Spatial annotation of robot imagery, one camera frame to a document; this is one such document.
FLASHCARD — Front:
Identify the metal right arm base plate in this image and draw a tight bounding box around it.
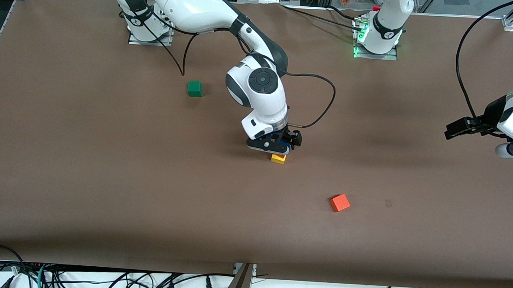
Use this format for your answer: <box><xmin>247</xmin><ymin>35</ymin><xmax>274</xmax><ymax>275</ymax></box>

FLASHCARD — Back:
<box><xmin>128</xmin><ymin>12</ymin><xmax>175</xmax><ymax>47</ymax></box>

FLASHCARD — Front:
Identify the brown table cover sheet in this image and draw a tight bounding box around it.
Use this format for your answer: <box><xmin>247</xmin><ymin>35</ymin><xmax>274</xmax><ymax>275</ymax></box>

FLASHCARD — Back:
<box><xmin>0</xmin><ymin>0</ymin><xmax>513</xmax><ymax>288</ymax></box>

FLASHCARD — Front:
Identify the metal table edge bracket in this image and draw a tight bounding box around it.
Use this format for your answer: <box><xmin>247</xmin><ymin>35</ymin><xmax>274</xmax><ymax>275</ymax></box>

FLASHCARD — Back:
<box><xmin>223</xmin><ymin>262</ymin><xmax>258</xmax><ymax>288</ymax></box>

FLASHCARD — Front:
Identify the orange cube block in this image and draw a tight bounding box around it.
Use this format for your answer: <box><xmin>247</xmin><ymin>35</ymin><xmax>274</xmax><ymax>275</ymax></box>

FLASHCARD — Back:
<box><xmin>329</xmin><ymin>193</ymin><xmax>352</xmax><ymax>213</ymax></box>

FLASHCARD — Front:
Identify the black left base cable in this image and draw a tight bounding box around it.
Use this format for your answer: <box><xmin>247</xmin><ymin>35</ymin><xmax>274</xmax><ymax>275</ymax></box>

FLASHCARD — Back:
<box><xmin>279</xmin><ymin>3</ymin><xmax>366</xmax><ymax>32</ymax></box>

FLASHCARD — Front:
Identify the green cube block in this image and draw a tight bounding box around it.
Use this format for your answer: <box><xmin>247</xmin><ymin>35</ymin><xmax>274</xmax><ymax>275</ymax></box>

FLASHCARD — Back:
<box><xmin>187</xmin><ymin>80</ymin><xmax>204</xmax><ymax>98</ymax></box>

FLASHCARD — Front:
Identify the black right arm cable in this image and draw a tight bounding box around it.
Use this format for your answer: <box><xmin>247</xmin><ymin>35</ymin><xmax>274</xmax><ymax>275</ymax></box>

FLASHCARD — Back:
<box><xmin>116</xmin><ymin>7</ymin><xmax>255</xmax><ymax>80</ymax></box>

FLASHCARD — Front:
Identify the black power cable with plug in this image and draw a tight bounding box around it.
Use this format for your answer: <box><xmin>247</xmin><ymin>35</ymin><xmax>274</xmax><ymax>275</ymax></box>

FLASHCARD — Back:
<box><xmin>166</xmin><ymin>272</ymin><xmax>235</xmax><ymax>288</ymax></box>

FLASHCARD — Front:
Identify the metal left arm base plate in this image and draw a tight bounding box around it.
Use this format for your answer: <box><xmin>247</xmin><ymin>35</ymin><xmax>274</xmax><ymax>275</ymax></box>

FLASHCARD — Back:
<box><xmin>353</xmin><ymin>17</ymin><xmax>400</xmax><ymax>60</ymax></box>

